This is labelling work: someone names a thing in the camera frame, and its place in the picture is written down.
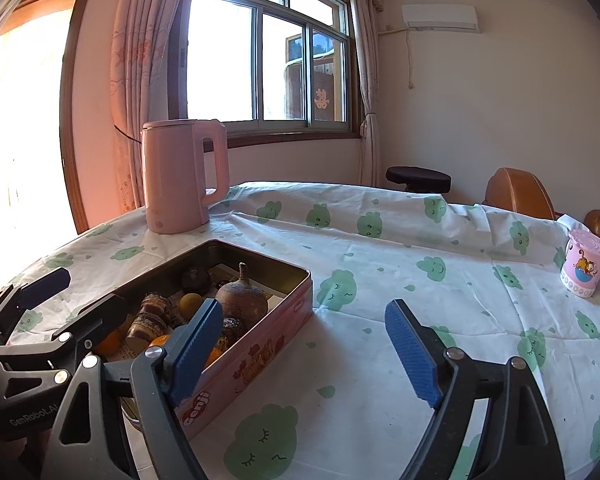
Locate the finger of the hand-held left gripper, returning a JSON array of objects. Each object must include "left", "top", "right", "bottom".
[
  {"left": 0, "top": 292, "right": 131, "bottom": 361},
  {"left": 0, "top": 266, "right": 72, "bottom": 331}
]

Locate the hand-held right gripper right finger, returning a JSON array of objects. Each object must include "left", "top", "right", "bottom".
[{"left": 384, "top": 299, "right": 566, "bottom": 480}]

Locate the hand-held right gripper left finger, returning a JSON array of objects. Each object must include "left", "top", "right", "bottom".
[{"left": 40, "top": 297, "right": 226, "bottom": 480}]

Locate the cut brown yam piece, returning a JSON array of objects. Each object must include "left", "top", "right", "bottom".
[
  {"left": 125, "top": 312, "right": 168, "bottom": 353},
  {"left": 139, "top": 292, "right": 175, "bottom": 331}
]

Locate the small yellow-brown fruit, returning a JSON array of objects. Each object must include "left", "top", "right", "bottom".
[{"left": 179, "top": 292, "right": 204, "bottom": 320}]

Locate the pink metal tin box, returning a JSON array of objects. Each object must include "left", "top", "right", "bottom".
[{"left": 92, "top": 239, "right": 314, "bottom": 443}]

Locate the brown round root vegetable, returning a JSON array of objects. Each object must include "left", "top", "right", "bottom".
[{"left": 215, "top": 262, "right": 270, "bottom": 331}]

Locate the wooden framed glass door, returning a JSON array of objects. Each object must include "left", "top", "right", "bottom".
[{"left": 0, "top": 0, "right": 91, "bottom": 301}]

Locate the pink electric kettle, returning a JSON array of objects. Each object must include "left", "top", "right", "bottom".
[{"left": 140, "top": 119, "right": 230, "bottom": 235}]

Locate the black round stool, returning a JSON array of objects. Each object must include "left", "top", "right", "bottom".
[{"left": 385, "top": 166, "right": 452, "bottom": 196}]

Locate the pink cartoon cup with lid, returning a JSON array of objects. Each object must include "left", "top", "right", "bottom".
[{"left": 560, "top": 229, "right": 600, "bottom": 299}]

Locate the wide pink patterned curtain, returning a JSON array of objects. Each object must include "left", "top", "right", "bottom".
[{"left": 109, "top": 0, "right": 193, "bottom": 213}]

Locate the sliding glass window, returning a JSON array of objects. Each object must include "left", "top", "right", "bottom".
[{"left": 167, "top": 0, "right": 363, "bottom": 148}]

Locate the white air conditioner pipe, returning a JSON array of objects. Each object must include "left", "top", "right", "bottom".
[{"left": 380, "top": 25, "right": 416, "bottom": 91}]

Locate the narrow pink curtain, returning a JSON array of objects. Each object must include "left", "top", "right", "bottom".
[{"left": 349, "top": 0, "right": 383, "bottom": 186}]

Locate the white wall air conditioner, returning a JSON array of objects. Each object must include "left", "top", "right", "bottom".
[{"left": 401, "top": 4, "right": 481, "bottom": 35}]

